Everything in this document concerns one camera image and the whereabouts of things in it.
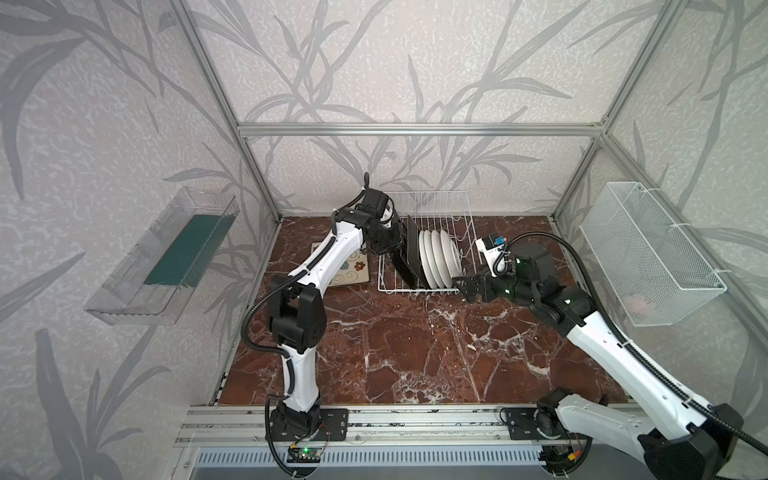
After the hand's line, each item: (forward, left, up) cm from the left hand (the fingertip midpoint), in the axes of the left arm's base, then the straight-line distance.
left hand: (410, 234), depth 87 cm
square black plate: (-5, -1, -3) cm, 6 cm away
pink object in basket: (-22, -55, +2) cm, 60 cm away
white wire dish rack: (+30, -16, -20) cm, 40 cm away
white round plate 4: (-4, -13, -7) cm, 15 cm away
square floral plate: (0, +19, -20) cm, 28 cm away
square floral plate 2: (-10, -1, -10) cm, 14 cm away
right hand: (-14, -14, +6) cm, 21 cm away
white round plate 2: (0, -6, -3) cm, 6 cm away
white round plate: (-6, -5, -5) cm, 9 cm away
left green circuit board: (-52, +25, -21) cm, 61 cm away
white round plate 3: (-6, -9, -5) cm, 12 cm away
